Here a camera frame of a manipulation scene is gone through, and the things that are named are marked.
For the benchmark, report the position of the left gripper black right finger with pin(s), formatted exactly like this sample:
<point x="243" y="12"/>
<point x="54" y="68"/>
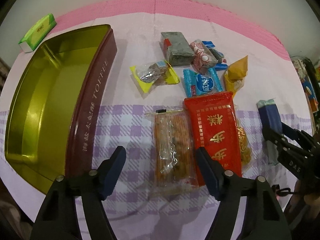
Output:
<point x="263" y="217"/>

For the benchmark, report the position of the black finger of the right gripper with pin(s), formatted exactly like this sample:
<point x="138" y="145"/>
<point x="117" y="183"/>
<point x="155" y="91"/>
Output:
<point x="296" y="131"/>
<point x="273" y="136"/>

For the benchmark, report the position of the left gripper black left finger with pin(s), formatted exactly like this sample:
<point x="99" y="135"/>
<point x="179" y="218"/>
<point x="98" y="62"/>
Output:
<point x="57" y="217"/>

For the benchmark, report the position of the dark blue snack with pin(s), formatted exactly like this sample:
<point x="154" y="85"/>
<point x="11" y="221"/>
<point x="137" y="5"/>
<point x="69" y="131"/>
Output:
<point x="270" y="117"/>

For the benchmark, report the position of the golden crispy snack packet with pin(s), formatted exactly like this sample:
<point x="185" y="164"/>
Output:
<point x="245" y="149"/>

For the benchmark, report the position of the red snack packet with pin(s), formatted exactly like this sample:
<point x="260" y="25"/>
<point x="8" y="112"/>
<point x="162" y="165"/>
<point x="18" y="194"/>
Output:
<point x="214" y="127"/>

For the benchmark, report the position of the dark blue candy packet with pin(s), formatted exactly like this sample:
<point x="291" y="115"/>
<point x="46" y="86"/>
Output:
<point x="221" y="61"/>

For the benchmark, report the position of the person's right hand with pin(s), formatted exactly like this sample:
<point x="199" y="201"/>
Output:
<point x="302" y="205"/>

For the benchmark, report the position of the cluttered shelf items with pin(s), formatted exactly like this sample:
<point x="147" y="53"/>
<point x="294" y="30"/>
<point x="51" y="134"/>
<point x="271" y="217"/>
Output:
<point x="309" y="78"/>

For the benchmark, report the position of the yellow snack packet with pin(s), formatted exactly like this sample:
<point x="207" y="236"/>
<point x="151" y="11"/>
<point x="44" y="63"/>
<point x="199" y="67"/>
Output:
<point x="234" y="76"/>

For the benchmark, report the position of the clear orange snack packet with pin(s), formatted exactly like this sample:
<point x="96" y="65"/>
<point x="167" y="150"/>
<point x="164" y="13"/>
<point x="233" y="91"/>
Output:
<point x="175" y="169"/>

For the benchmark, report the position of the light blue candy packet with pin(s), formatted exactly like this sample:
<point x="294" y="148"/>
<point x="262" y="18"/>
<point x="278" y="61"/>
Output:
<point x="196" y="84"/>

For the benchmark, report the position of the gold toffee tin box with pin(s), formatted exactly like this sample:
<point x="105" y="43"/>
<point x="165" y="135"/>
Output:
<point x="54" y="111"/>

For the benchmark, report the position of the red white candy packet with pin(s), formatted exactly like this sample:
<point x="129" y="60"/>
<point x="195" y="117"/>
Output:
<point x="204" y="59"/>

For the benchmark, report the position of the yellow-edged clear candy packet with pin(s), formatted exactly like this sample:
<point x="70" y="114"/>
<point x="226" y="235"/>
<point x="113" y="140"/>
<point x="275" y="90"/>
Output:
<point x="154" y="74"/>

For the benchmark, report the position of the grey wrapped block snack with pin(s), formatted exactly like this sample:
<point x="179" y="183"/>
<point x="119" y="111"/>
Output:
<point x="176" y="49"/>

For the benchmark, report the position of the green tissue pack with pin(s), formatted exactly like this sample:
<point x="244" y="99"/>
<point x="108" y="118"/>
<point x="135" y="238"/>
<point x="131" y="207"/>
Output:
<point x="34" y="36"/>

